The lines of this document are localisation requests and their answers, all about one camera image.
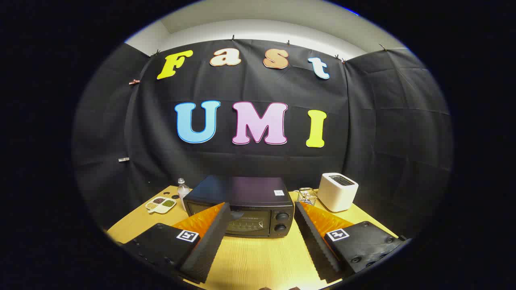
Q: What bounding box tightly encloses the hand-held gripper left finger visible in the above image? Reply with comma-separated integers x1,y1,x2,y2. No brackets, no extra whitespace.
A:
121,202,232,284

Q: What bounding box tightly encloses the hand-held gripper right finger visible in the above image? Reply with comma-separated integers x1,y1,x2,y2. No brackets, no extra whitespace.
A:
293,201,406,284

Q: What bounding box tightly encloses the black toaster oven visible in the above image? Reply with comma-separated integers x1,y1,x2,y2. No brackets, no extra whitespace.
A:
183,174,295,239

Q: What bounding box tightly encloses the white toaster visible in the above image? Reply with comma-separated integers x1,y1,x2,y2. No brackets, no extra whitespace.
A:
317,173,359,213

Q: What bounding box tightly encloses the clear plastic bottle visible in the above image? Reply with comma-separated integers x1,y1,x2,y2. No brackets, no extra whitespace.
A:
177,178,191,212

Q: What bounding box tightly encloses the white divided spice dish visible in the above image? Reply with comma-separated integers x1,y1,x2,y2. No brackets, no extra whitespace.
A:
145,196,177,214

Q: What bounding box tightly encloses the black backdrop cloth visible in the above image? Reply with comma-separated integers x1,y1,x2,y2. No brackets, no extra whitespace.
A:
73,39,454,238

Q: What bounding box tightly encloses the small metal wire rack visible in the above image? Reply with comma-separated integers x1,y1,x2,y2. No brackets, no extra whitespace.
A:
297,187,319,206

